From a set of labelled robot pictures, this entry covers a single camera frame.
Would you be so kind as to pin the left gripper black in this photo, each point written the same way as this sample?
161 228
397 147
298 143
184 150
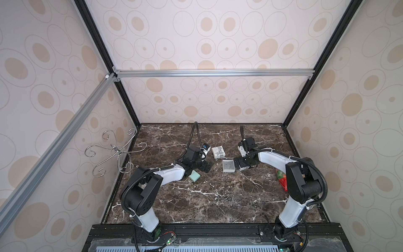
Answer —
203 167

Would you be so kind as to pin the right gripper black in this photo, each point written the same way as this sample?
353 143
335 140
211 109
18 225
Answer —
239 162

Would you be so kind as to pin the mint green box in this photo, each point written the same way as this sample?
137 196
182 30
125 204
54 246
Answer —
194 176

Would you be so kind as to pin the white lift-off box base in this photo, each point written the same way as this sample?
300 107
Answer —
228 166

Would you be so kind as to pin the white gift box grey bow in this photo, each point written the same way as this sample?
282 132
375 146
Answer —
218 152

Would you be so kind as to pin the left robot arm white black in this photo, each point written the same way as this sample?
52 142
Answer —
139 193

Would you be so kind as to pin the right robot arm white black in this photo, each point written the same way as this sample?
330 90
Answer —
306 184

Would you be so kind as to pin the red snack bag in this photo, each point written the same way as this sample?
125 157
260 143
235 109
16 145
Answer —
282 179

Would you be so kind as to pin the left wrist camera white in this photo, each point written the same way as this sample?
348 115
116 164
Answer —
205 149

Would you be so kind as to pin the silver wire jewelry stand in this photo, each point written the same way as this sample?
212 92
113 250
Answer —
122 154

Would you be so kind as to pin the horizontal aluminium rail back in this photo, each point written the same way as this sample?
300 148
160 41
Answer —
214 73

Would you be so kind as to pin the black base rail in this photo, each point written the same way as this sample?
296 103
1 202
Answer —
311 237

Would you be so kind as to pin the diagonal aluminium rail left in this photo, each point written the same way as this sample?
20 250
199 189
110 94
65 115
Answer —
23 192

